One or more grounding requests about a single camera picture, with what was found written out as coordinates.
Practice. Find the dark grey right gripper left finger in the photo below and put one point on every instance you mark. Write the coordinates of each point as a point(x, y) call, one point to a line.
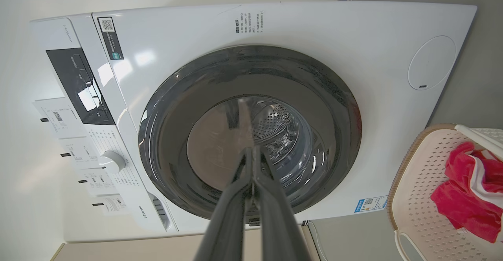
point(230, 221)

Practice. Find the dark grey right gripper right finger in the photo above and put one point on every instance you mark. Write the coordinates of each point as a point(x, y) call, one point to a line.
point(277, 229)

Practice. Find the beige perforated plastic laundry basket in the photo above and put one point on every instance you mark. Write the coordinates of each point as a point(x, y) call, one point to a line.
point(420, 198)

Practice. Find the white detergent drawer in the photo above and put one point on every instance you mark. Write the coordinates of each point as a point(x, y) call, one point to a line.
point(159, 212)

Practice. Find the blue energy label sticker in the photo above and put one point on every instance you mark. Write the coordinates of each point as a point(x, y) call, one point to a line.
point(369, 204)

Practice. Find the round dark glass washer door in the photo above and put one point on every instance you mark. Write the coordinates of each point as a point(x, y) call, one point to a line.
point(173, 119)

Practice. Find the white paper note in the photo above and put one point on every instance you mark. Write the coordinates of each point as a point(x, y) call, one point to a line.
point(78, 153)
point(98, 182)
point(114, 204)

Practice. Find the white washer dial knob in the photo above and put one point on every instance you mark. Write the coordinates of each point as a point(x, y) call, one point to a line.
point(112, 161)

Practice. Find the red and white garment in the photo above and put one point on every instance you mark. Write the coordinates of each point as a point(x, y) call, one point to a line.
point(463, 206)

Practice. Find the clear printed text label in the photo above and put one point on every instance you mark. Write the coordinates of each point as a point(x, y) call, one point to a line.
point(247, 23)

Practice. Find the black washer display panel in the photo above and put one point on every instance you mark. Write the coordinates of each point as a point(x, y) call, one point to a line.
point(78, 84)

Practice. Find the white front-load washing machine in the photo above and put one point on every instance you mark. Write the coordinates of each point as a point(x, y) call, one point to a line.
point(314, 25)

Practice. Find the black QR code sticker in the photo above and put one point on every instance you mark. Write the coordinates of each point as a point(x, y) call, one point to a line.
point(111, 39)

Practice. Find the round white service flap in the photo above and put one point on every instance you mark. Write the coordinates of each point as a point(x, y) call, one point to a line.
point(431, 62)

